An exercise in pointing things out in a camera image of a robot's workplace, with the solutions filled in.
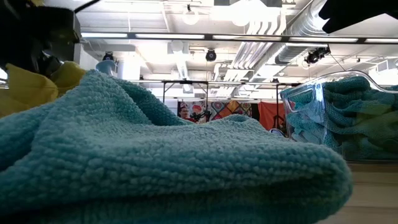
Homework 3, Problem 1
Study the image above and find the orange cloth curtain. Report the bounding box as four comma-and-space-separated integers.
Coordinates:
257, 101, 286, 131

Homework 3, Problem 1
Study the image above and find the white ring lamp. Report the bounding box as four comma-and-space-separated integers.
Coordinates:
182, 3, 200, 26

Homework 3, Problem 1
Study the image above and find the colourful patchwork tapestry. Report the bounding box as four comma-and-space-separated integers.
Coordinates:
177, 100, 253, 125

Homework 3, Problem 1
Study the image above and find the yellow microfiber towel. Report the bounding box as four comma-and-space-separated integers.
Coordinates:
0, 60, 87, 118

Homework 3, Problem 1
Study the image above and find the silver air duct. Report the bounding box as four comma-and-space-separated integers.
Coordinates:
275, 0, 330, 65

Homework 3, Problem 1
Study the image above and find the clear plastic basket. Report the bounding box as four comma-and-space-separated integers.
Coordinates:
279, 70, 398, 162

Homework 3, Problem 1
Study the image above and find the black pipe rack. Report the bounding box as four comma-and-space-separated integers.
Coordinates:
129, 79, 301, 105

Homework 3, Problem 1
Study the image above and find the white ceiling conduit bundle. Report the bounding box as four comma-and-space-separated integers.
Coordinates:
231, 17, 289, 71

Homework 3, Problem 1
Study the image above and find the blue microfiber towel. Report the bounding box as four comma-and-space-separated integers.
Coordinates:
287, 124, 398, 160
0, 68, 354, 224
285, 90, 398, 134
322, 76, 398, 110

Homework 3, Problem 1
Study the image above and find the water bottle with blue cap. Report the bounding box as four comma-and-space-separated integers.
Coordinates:
95, 59, 118, 77

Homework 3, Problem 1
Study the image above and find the person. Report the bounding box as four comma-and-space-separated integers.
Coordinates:
179, 106, 195, 124

